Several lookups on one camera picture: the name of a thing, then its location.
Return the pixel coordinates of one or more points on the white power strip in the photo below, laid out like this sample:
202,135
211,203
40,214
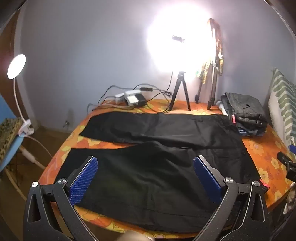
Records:
131,97

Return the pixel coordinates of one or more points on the orange floral bedsheet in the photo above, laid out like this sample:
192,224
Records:
266,150

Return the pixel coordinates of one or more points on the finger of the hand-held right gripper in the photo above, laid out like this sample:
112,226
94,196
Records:
288,164

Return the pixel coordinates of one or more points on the black pants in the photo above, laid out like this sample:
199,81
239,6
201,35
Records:
150,173

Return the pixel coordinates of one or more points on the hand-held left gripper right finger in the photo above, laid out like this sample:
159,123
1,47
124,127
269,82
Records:
207,180

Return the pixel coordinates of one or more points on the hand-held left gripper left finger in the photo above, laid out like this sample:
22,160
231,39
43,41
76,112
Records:
84,178

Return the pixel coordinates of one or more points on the tall silver light stand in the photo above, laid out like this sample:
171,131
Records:
214,76

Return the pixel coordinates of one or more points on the leopard print cushion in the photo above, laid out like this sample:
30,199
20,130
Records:
9,134

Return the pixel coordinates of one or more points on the person's right hand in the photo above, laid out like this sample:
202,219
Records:
291,197

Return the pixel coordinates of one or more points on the colourful patterned cloth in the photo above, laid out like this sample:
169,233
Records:
219,48

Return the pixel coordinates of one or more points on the green striped pillow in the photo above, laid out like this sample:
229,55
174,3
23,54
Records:
283,102

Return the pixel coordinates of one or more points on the blue chair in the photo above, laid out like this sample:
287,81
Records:
5,109

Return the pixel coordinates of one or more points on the small black tripod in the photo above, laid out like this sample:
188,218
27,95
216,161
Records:
180,81

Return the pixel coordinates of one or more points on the folded blue jeans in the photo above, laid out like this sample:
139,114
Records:
251,131

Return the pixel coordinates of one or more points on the white clip lamp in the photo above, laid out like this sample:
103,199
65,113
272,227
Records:
16,66

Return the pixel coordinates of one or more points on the folded dark grey pants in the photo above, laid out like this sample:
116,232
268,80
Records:
245,105

